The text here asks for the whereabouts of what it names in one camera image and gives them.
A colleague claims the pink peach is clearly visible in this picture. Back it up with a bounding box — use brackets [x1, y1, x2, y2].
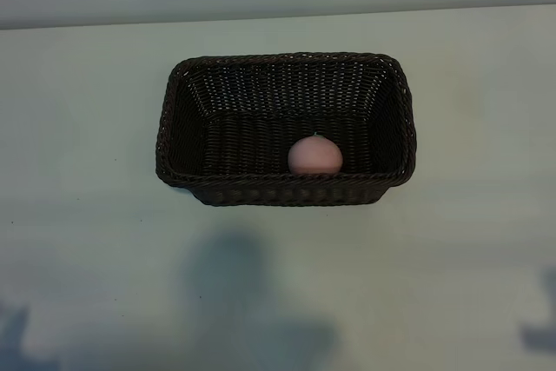
[287, 132, 343, 176]

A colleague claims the dark brown woven basket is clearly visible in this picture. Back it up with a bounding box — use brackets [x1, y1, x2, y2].
[155, 51, 418, 207]

